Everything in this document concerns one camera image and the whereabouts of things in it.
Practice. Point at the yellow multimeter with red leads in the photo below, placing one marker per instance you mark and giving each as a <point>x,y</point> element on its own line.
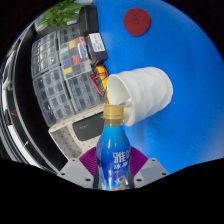
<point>100,76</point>

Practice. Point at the blue drink bottle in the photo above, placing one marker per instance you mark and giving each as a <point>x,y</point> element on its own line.
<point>112,156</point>

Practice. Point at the clear organizer box, coloured parts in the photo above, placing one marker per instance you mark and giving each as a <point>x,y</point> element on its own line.
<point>73,56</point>

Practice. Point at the green potted plant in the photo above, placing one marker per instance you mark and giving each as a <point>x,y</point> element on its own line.
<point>60,15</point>

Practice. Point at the dark grey wall shelf unit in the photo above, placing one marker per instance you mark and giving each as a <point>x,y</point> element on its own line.
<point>26,110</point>

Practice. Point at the flat black case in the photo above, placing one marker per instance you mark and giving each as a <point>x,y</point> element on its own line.
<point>88,20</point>

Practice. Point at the grey small-parts drawer cabinet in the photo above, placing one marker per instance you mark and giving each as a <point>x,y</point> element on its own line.
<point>83,93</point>
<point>45,55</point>
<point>51,96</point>
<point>68,32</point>

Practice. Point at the white perforated storage tray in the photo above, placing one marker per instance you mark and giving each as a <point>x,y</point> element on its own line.
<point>63,140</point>

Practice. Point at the black box with white label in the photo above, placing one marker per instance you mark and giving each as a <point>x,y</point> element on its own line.
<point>96,46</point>

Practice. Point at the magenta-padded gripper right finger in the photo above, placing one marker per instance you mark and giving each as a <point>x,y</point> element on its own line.
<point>151,171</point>

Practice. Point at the black zip case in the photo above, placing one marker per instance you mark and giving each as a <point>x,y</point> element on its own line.
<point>88,126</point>

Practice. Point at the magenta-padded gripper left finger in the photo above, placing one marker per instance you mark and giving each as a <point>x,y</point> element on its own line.
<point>73,171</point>

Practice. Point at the flat round red coaster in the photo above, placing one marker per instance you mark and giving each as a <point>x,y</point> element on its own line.
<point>137,21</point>

